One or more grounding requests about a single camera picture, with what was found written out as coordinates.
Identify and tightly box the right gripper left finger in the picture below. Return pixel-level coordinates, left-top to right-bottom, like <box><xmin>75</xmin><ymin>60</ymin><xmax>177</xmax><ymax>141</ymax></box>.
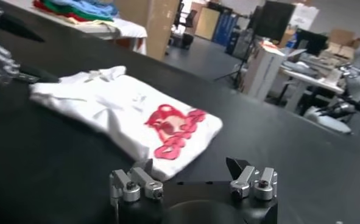
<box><xmin>108</xmin><ymin>158</ymin><xmax>164</xmax><ymax>203</ymax></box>

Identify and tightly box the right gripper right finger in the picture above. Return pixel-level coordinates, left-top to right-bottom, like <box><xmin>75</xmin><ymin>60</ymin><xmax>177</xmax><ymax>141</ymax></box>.
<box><xmin>225</xmin><ymin>156</ymin><xmax>278</xmax><ymax>202</ymax></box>

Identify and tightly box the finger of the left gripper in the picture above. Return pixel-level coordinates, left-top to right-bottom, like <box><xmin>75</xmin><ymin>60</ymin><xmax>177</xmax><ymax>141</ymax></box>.
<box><xmin>0</xmin><ymin>1</ymin><xmax>46</xmax><ymax>43</ymax></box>
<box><xmin>0</xmin><ymin>37</ymin><xmax>60</xmax><ymax>84</ymax></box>

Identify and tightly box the white t-shirt with red print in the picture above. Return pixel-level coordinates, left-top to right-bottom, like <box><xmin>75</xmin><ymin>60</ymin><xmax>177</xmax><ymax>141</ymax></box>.
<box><xmin>29</xmin><ymin>65</ymin><xmax>224</xmax><ymax>182</ymax></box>

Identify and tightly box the stack of folded clothes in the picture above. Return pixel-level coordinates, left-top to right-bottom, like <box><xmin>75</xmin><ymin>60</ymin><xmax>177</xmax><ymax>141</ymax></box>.
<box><xmin>42</xmin><ymin>0</ymin><xmax>115</xmax><ymax>23</ymax></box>

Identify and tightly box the red garment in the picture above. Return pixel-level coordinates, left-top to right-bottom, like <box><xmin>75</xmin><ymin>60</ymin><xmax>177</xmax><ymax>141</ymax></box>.
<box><xmin>32</xmin><ymin>0</ymin><xmax>86</xmax><ymax>23</ymax></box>

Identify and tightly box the white side table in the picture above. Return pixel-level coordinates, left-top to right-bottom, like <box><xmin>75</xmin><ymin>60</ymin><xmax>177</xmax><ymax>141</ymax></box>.
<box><xmin>2</xmin><ymin>0</ymin><xmax>149</xmax><ymax>56</ymax></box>

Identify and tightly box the white standing desk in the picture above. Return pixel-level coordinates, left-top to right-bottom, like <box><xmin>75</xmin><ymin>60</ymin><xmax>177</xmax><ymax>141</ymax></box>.
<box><xmin>278</xmin><ymin>68</ymin><xmax>345</xmax><ymax>114</ymax></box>

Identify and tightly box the tall white cardboard box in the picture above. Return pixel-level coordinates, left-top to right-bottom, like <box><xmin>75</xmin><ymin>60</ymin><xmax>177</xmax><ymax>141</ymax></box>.
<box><xmin>243</xmin><ymin>40</ymin><xmax>288</xmax><ymax>103</ymax></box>

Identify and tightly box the white draped cloth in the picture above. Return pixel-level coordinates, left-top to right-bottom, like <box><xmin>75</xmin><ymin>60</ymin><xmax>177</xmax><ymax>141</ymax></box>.
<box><xmin>110</xmin><ymin>18</ymin><xmax>149</xmax><ymax>56</ymax></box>

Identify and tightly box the bamboo folding screen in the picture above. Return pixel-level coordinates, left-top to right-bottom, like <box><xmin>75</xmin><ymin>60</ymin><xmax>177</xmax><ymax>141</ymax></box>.
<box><xmin>112</xmin><ymin>0</ymin><xmax>181</xmax><ymax>62</ymax></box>

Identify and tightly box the white humanoid robot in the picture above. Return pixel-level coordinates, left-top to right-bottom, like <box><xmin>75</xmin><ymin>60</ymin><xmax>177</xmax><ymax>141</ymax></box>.
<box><xmin>302</xmin><ymin>33</ymin><xmax>360</xmax><ymax>135</ymax></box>

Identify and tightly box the black waste bin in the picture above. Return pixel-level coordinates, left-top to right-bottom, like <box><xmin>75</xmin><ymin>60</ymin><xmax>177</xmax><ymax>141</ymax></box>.
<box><xmin>180</xmin><ymin>32</ymin><xmax>196</xmax><ymax>51</ymax></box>

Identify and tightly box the blue cabinet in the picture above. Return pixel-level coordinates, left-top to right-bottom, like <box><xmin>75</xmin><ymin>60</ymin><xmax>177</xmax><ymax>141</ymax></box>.
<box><xmin>213</xmin><ymin>12</ymin><xmax>240</xmax><ymax>47</ymax></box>

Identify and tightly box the black computer monitor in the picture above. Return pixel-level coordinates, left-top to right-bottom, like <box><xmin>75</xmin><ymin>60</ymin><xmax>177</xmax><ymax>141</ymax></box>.
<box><xmin>293</xmin><ymin>28</ymin><xmax>330</xmax><ymax>57</ymax></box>

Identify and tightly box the beige wooden cabinet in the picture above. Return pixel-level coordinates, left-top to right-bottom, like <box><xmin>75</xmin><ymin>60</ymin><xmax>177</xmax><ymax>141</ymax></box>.
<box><xmin>194</xmin><ymin>6</ymin><xmax>221</xmax><ymax>41</ymax></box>

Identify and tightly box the black panel on tripod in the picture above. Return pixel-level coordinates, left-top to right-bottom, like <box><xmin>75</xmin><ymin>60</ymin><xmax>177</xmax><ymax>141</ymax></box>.
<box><xmin>253</xmin><ymin>0</ymin><xmax>297</xmax><ymax>42</ymax></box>

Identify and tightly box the brown cardboard box stack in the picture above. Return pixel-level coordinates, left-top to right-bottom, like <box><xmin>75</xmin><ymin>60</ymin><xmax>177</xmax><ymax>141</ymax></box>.
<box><xmin>319</xmin><ymin>28</ymin><xmax>360</xmax><ymax>60</ymax></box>

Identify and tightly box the black office chair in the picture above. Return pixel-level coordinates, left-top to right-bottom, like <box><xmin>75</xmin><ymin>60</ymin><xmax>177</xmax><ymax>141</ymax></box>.
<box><xmin>173</xmin><ymin>2</ymin><xmax>199</xmax><ymax>30</ymax></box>

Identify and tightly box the white printed carton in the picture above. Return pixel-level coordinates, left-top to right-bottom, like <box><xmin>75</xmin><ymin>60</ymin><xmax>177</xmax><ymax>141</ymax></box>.
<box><xmin>289</xmin><ymin>2</ymin><xmax>320</xmax><ymax>32</ymax></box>

